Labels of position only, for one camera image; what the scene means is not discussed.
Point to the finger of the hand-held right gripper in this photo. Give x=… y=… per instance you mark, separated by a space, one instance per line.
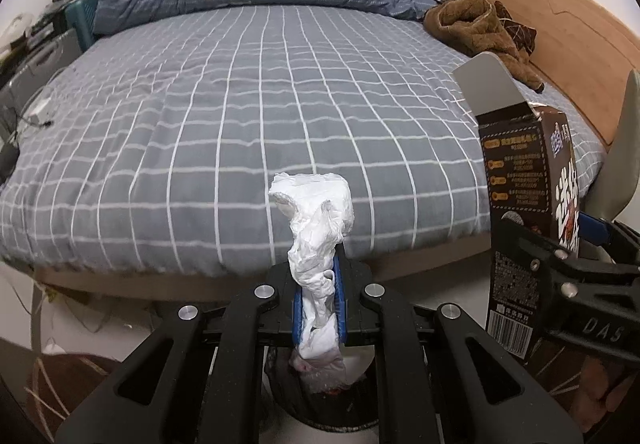
x=595 y=226
x=540 y=249

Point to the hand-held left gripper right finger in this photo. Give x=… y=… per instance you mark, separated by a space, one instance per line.
x=342 y=304

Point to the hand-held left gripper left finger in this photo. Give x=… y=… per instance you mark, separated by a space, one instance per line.
x=298 y=319

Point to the dark brown carton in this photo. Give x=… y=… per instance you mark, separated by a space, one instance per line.
x=520 y=163

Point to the white tissue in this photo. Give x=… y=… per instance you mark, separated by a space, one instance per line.
x=315 y=214

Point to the black trash bin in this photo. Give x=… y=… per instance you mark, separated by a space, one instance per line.
x=320 y=411

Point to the person's right hand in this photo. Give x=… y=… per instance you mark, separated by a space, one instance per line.
x=600 y=389

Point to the wooden bed headboard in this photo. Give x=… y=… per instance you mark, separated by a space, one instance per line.
x=575 y=23

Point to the brown diamond-pattern cushion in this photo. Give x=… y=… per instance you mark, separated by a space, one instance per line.
x=522 y=33

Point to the brown fleece garment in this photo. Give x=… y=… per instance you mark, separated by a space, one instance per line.
x=470 y=23

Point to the brown patterned rug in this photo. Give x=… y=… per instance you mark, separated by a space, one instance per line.
x=60 y=389

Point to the black power adapter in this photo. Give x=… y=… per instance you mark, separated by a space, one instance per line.
x=7 y=161

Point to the white charger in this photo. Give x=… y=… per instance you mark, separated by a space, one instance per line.
x=39 y=111

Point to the grey suitcase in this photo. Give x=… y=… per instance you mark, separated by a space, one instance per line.
x=40 y=68

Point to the teal plastic crate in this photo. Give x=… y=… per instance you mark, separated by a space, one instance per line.
x=82 y=18

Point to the white plastic bag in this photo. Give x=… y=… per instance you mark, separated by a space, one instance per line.
x=17 y=26

